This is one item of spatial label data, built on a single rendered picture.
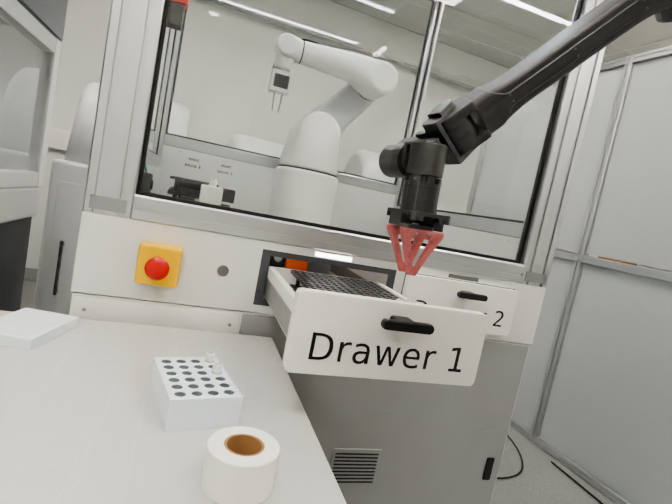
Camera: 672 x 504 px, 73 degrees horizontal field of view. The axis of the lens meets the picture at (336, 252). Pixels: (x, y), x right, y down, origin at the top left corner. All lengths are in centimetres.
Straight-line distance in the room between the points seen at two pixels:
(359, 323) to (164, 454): 27
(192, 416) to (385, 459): 67
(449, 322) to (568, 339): 203
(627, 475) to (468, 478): 133
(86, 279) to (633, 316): 220
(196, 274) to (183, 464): 46
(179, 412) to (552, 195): 94
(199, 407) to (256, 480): 14
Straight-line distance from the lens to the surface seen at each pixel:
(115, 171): 90
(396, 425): 112
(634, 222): 253
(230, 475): 46
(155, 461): 52
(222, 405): 57
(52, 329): 81
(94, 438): 56
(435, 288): 102
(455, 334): 68
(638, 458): 250
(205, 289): 91
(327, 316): 59
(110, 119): 90
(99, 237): 91
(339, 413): 106
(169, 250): 85
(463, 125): 74
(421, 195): 70
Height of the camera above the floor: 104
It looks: 6 degrees down
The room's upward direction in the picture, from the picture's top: 11 degrees clockwise
